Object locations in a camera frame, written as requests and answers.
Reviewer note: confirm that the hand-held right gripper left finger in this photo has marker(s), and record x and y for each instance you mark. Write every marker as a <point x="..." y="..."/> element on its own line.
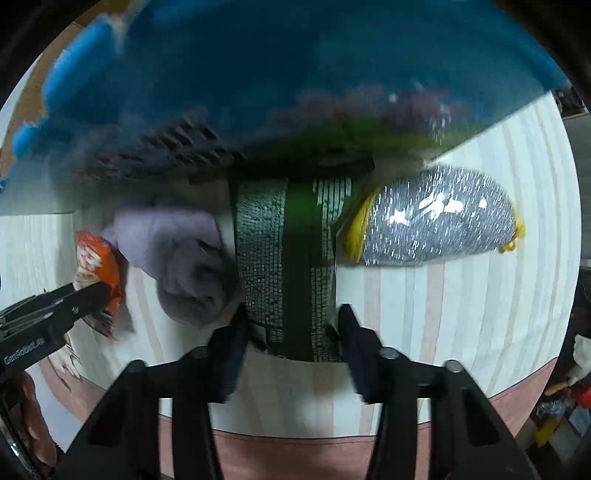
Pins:
<point x="232" y="355"/>

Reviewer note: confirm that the green printed packet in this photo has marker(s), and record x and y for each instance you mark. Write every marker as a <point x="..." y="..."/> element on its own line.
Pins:
<point x="277" y="258"/>

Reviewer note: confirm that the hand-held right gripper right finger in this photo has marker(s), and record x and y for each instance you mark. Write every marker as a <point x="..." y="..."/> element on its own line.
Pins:
<point x="356" y="357"/>

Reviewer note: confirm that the blue translucent storage bin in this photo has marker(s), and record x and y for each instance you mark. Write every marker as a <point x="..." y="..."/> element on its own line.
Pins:
<point x="295" y="69"/>

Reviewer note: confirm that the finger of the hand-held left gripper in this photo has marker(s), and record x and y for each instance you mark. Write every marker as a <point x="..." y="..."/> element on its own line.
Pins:
<point x="81" y="300"/>

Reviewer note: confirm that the purple fluffy towel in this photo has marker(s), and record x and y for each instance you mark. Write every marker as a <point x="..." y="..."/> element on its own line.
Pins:
<point x="184" y="263"/>

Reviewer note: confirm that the orange snack packet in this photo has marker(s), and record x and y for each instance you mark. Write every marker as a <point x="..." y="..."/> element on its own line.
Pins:
<point x="94" y="263"/>

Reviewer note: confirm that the light blue plush cloth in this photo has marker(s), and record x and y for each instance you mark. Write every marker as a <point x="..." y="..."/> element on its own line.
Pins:
<point x="78" y="64"/>

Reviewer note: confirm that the pink blanket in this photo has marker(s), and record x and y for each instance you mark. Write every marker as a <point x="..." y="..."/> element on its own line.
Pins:
<point x="300" y="454"/>

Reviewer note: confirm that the white striped sheet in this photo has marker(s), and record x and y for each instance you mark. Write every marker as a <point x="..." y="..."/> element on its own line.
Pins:
<point x="452" y="332"/>

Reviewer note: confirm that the pile of assorted clutter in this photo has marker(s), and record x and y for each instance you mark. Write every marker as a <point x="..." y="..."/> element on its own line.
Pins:
<point x="565" y="401"/>

